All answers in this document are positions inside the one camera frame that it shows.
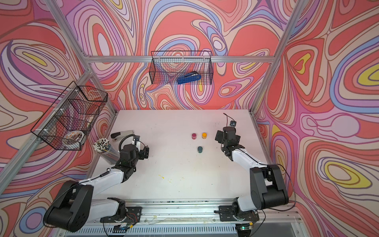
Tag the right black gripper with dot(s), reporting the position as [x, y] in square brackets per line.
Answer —
[219, 137]

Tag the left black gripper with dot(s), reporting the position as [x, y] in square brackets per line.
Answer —
[142, 156]

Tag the teal paint jar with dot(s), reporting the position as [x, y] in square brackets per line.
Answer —
[200, 149]

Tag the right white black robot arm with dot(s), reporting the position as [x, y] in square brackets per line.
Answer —
[267, 187]

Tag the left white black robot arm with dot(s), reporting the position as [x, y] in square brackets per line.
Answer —
[75, 203]

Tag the grey stapler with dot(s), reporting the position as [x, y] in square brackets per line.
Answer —
[121, 134]

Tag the cup of pencils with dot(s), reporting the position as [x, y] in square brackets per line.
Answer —
[106, 151]

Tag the blue stapler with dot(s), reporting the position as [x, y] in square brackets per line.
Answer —
[189, 78]

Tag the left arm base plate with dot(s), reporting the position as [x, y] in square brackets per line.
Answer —
[129, 215]

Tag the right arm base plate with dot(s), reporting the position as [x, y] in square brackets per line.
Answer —
[229, 213]

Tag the left black wire basket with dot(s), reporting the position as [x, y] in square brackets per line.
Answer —
[76, 108]

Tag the black wire basket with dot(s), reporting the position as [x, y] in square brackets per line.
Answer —
[167, 65]
[76, 108]

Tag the back black wire basket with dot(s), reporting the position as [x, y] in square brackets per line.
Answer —
[167, 65]

